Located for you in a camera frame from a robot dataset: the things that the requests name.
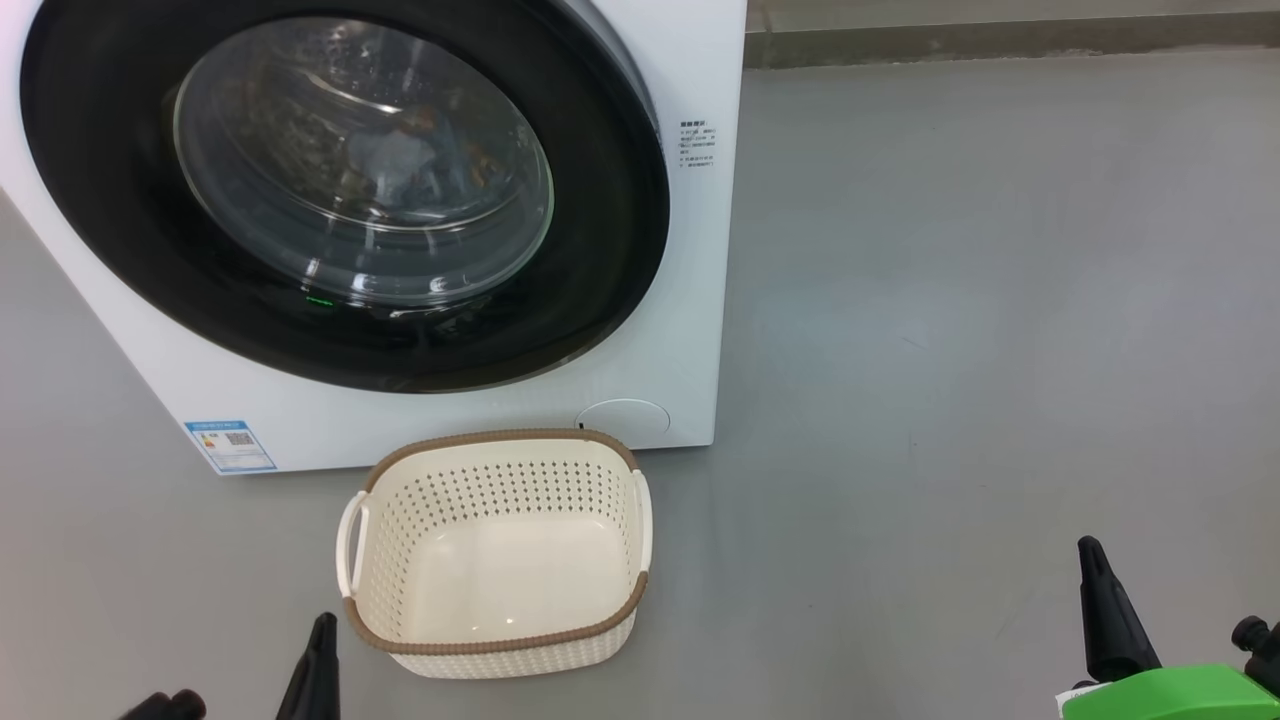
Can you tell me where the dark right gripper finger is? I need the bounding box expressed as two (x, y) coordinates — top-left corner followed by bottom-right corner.
(1077, 536), (1163, 686)

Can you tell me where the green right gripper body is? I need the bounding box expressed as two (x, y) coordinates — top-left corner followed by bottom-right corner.
(1058, 663), (1280, 720)

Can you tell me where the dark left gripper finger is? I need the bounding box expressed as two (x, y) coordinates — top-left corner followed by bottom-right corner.
(275, 612), (341, 720)

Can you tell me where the cream printed garment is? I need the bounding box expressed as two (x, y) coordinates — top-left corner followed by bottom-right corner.
(348, 130), (437, 204)

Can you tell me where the blue printed garment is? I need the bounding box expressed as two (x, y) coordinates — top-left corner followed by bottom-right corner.
(400, 105), (501, 206)

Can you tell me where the black round glass washer door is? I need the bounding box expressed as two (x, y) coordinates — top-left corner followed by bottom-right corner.
(20, 0), (671, 394)

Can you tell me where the white front-load washing machine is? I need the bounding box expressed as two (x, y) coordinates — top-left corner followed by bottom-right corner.
(0, 0), (748, 476)

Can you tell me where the cream perforated laundry basket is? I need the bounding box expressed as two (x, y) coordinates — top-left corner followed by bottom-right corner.
(336, 428), (654, 681)

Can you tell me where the blue energy label sticker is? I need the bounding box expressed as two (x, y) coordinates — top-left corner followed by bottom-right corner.
(183, 419), (278, 475)

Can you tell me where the round white drain filter cover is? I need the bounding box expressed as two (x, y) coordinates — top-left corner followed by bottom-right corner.
(575, 398), (671, 442)

